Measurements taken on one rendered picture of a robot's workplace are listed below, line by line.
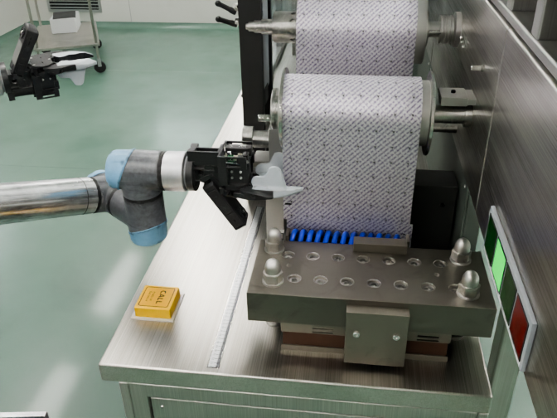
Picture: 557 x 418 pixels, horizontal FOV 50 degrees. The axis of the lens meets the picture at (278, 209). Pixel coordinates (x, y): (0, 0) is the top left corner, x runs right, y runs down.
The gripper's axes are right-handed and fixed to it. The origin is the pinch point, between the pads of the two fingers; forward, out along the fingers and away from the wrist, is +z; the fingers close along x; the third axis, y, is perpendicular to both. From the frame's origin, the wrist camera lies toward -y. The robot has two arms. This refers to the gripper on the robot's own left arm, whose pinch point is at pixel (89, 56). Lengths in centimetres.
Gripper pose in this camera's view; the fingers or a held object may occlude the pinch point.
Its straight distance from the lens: 155.6
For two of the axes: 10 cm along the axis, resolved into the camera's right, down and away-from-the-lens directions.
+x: 4.4, 5.6, -7.0
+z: 9.0, -2.4, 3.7
